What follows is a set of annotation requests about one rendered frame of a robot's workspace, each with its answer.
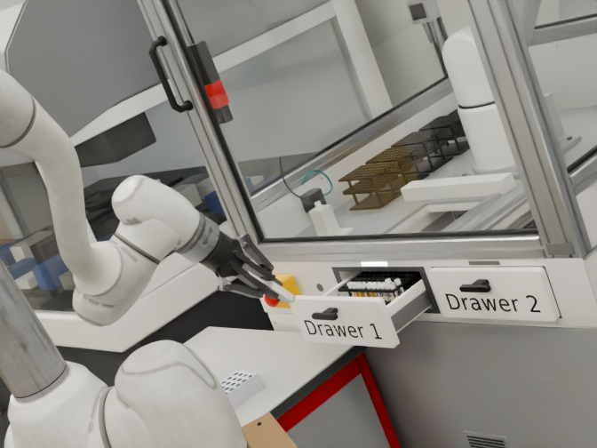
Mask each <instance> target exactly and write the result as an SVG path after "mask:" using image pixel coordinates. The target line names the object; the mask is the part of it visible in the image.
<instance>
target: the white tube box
mask: <svg viewBox="0 0 597 448"><path fill-rule="evenodd" d="M219 383H220V384H221V386H222V388H223V389H224V390H225V392H226V394H227V397H228V399H229V401H230V403H231V405H232V406H233V408H235V407H236V406H237V405H239V404H241V403H242V402H243V401H245V400H246V399H247V398H249V397H250V396H252V395H253V394H255V393H256V392H258V391H259V390H260V389H262V388H263V387H264V386H263V383H262V381H261V378H260V377H259V373H258V372H250V371H245V370H238V369H236V370H235V371H233V372H231V373H230V374H228V375H227V376H226V377H225V378H224V379H222V380H220V381H219Z"/></svg>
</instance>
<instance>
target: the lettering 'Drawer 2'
mask: <svg viewBox="0 0 597 448"><path fill-rule="evenodd" d="M445 295H446V298H447V301H448V303H449V305H450V309H459V307H460V304H459V301H458V298H457V297H456V296H455V295H453V294H447V293H445ZM448 296H453V297H454V298H455V299H456V300H457V303H458V306H457V307H456V308H453V307H452V306H451V304H450V300H449V297H448ZM529 297H531V298H533V299H534V301H535V303H534V305H533V307H532V308H531V310H530V311H531V312H539V313H541V311H540V310H533V309H534V307H535V306H536V305H537V299H536V298H535V297H534V296H532V295H528V296H526V298H529ZM461 300H462V302H463V305H464V308H465V310H467V309H466V304H465V300H467V298H464V299H463V298H461ZM470 300H476V301H477V303H472V308H473V309H474V310H479V309H480V310H482V309H481V306H480V303H479V301H478V300H477V299H475V298H471V299H470ZM481 300H482V302H483V304H484V306H485V308H486V309H487V310H488V311H490V306H489V303H490V305H491V306H492V308H493V310H494V311H497V310H496V302H495V299H493V304H494V307H493V305H492V304H491V302H490V300H489V299H487V305H488V306H486V304H485V302H484V300H483V299H481ZM502 300H504V301H505V302H506V303H507V304H501V301H502ZM511 301H512V303H513V308H514V311H515V312H517V310H516V307H515V305H514V302H515V301H518V300H517V299H515V300H511ZM474 304H478V308H474ZM499 306H500V307H501V308H502V309H503V307H502V306H510V305H509V303H508V301H507V300H505V299H500V300H499ZM503 310H504V311H506V312H509V311H511V309H508V310H506V309H503Z"/></svg>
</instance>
